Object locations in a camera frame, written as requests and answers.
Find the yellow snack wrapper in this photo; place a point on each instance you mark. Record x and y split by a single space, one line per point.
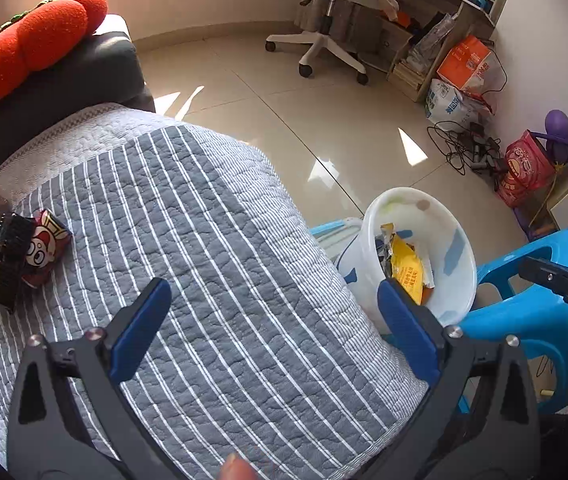
406 265

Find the white office chair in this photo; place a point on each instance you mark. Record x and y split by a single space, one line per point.
324 45

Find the purple balloon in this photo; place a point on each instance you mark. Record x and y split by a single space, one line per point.
557 125

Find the person's left hand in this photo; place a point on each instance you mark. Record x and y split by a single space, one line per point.
238 469

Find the black plastic tray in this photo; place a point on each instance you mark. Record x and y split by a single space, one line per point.
11 235
3 280

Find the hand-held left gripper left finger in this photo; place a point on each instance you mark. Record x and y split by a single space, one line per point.
138 330

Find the white printed bag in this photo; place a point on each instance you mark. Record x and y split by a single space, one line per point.
449 102

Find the orange pumpkin cushion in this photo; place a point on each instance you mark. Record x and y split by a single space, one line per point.
28 45

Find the red snack packet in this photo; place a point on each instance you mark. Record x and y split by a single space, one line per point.
43 250

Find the wooden desk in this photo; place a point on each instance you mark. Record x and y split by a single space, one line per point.
464 5

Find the red gift bag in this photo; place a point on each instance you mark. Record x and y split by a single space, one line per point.
524 170

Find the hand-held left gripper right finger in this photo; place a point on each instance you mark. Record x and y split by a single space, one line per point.
404 325

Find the grey striped quilted blanket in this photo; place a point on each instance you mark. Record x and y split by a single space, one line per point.
203 240

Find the blue plastic stool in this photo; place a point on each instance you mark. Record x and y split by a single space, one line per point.
529 320

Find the white plastic bin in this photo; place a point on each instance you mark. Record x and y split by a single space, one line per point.
364 265

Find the orange cardboard box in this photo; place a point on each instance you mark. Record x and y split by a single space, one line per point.
464 62

